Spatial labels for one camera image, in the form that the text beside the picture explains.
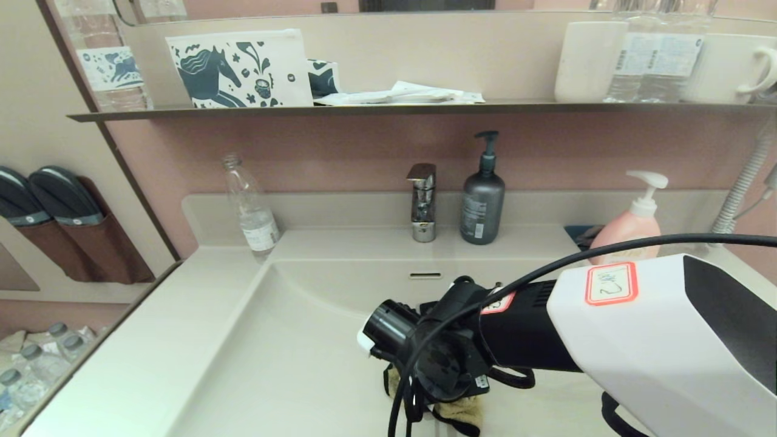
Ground dark slipper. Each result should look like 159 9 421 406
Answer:
27 165 106 227
0 165 53 228

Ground white cup without handle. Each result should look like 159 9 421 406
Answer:
553 21 629 103

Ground white mug with handle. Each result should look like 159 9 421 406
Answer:
685 33 777 104

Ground clear plastic water bottle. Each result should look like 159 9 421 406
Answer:
220 152 282 256

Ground grey pump soap bottle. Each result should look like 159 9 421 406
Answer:
459 130 506 246

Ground white coiled hose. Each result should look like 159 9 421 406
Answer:
710 123 777 235

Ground white ceramic sink basin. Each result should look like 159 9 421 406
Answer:
163 227 615 437

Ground chrome faucet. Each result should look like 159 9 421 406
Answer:
405 162 438 243

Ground smooth black arm cable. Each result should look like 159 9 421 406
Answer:
387 232 777 437

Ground brown wall shelf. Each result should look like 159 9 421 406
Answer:
66 101 777 124

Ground brown fabric slipper holder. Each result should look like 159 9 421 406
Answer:
18 175 156 285

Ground white horse print pouch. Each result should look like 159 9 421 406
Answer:
165 28 315 109

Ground grey capped water bottle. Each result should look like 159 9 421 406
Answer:
47 322 92 354
61 334 99 366
0 368 44 427
18 344 71 390

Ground yellow cleaning mitt black trim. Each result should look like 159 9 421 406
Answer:
383 363 487 437

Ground labelled clear water bottle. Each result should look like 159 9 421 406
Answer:
658 0 708 103
603 0 662 103

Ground pink pump soap bottle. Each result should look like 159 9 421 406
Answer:
587 169 670 268

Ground clear bottle blue print label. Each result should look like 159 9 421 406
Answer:
53 0 153 112

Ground white plastic packets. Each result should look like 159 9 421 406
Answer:
314 80 487 106

